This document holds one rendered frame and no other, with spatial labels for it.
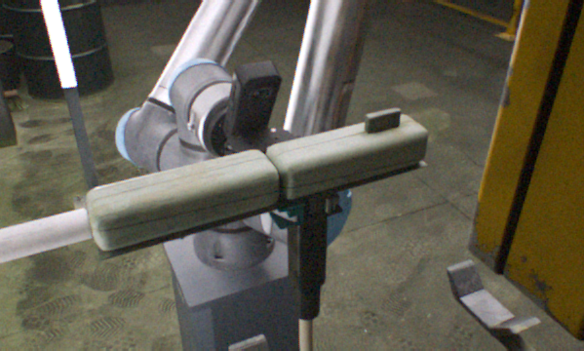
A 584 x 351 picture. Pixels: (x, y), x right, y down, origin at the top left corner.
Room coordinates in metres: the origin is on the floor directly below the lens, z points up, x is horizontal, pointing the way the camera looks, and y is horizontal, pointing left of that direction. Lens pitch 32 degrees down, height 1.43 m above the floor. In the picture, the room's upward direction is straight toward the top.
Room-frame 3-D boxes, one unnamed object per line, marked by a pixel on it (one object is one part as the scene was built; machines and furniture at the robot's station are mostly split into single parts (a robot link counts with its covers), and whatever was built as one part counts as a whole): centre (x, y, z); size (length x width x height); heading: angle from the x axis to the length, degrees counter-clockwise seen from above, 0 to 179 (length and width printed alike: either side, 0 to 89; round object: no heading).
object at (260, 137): (0.52, 0.04, 1.12); 0.12 x 0.08 x 0.09; 25
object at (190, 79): (0.68, 0.11, 1.12); 0.12 x 0.09 x 0.10; 25
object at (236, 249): (0.95, 0.12, 0.69); 0.19 x 0.19 x 0.10
